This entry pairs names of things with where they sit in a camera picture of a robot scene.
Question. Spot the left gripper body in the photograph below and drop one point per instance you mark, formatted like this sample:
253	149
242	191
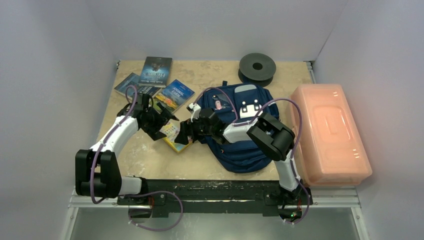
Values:
154	122

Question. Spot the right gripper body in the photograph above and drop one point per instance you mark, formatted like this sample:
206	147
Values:
191	129

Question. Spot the colourful crayon box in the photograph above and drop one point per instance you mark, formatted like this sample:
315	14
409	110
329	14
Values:
171	130

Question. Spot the pink eraser stick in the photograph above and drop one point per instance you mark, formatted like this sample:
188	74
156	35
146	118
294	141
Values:
218	105

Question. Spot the navy blue student backpack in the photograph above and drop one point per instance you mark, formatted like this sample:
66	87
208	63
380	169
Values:
236	105

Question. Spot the dark cover book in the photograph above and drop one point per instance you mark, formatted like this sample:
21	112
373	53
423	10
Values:
155	71

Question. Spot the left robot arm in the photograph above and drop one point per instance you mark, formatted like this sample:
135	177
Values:
97	173

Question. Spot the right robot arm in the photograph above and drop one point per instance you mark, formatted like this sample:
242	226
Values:
274	139

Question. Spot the animal farm book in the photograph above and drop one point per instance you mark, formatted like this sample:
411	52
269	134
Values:
173	96

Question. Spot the blue cover book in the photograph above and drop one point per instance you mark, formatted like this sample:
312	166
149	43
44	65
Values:
133	80

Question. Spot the dark grey filament spool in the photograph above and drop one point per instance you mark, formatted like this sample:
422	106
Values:
257	68

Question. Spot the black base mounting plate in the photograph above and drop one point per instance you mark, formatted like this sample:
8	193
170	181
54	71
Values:
264	197

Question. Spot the translucent orange plastic box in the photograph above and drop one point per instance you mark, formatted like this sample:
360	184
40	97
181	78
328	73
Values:
330	151

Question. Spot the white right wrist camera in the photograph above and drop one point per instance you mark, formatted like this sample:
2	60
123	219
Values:
195	110

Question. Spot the aluminium frame rail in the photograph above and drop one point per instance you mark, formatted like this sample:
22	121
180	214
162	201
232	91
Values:
322	197

